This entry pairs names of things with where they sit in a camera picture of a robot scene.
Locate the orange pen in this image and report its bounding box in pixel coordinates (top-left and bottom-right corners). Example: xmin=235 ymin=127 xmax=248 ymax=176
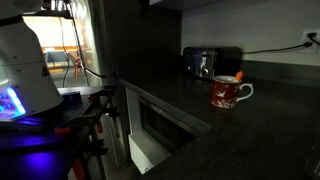
xmin=234 ymin=70 xmax=245 ymax=82

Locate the stainless steel four-slot toaster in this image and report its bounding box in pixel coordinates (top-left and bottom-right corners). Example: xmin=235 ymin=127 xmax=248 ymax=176
xmin=182 ymin=46 xmax=244 ymax=81

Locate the red patterned mug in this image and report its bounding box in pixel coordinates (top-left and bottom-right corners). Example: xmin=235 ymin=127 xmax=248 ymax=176
xmin=209 ymin=75 xmax=255 ymax=110

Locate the wooden chair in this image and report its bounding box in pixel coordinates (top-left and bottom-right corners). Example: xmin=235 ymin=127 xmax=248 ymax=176
xmin=73 ymin=55 xmax=85 ymax=81

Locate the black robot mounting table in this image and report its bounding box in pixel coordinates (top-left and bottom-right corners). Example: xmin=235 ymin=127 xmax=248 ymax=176
xmin=0 ymin=85 xmax=116 ymax=180

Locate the black clamp with orange handles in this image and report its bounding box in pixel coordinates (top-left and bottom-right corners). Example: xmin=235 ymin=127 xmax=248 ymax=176
xmin=54 ymin=93 xmax=120 ymax=136
xmin=71 ymin=139 xmax=109 ymax=180

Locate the black hanging cable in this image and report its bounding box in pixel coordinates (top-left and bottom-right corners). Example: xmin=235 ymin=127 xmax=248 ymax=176
xmin=58 ymin=15 xmax=72 ymax=88

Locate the black toaster power cable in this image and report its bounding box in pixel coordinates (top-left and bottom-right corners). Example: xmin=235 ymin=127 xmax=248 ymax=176
xmin=242 ymin=41 xmax=313 ymax=55

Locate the white wall outlet with plugs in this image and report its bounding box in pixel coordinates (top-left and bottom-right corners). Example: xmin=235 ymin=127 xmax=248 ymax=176
xmin=300 ymin=28 xmax=320 ymax=54

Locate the black plugged power cable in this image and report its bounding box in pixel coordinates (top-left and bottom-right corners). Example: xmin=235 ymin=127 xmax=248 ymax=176
xmin=307 ymin=32 xmax=320 ymax=46

